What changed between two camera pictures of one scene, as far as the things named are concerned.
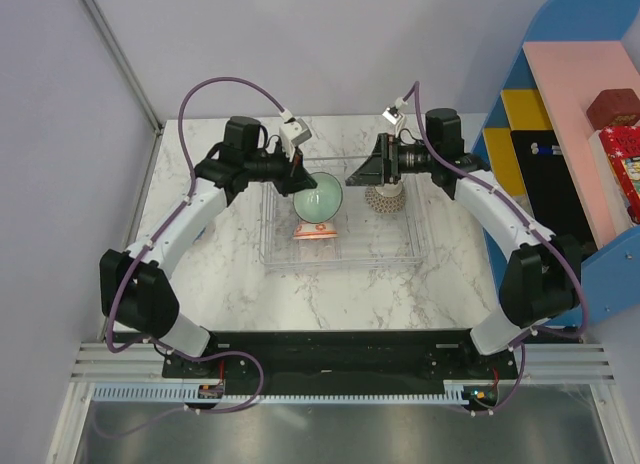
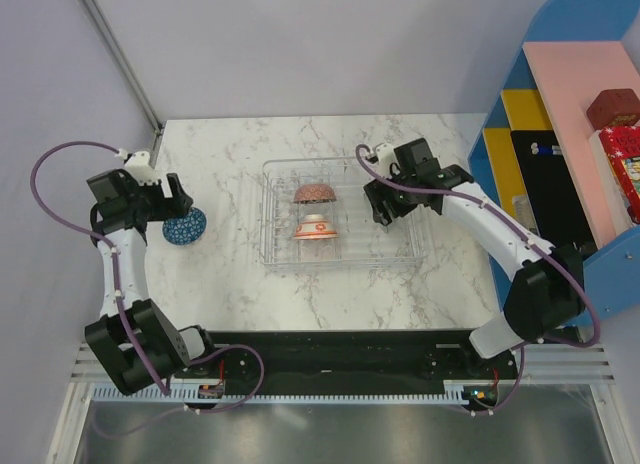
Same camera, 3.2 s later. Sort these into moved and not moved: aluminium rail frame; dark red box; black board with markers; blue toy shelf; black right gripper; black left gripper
Moved: black left gripper; black right gripper
Not moved: aluminium rail frame; black board with markers; blue toy shelf; dark red box
